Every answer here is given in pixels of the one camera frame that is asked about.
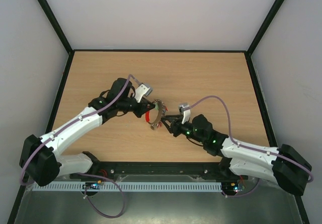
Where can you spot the metal keyring with red handle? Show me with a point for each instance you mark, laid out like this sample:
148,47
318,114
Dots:
156,122

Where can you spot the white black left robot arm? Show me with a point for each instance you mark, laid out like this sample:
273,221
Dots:
42,157

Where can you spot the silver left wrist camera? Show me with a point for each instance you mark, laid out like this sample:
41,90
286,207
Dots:
145,89

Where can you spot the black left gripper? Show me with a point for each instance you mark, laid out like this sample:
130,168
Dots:
143,109

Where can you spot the black enclosure frame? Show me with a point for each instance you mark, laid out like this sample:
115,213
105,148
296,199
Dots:
248,53

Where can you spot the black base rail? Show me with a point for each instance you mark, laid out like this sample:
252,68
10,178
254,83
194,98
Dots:
218,171

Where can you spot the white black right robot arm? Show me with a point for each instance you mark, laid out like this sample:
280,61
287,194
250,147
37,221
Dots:
283,165

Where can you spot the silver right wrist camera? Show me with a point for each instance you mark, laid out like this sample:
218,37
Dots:
184,107

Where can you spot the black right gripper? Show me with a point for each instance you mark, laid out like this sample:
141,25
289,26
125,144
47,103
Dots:
174,128

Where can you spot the white slotted cable duct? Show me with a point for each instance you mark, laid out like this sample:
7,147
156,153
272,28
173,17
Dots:
131,186

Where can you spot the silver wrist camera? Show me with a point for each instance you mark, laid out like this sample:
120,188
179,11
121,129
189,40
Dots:
184,107
145,89

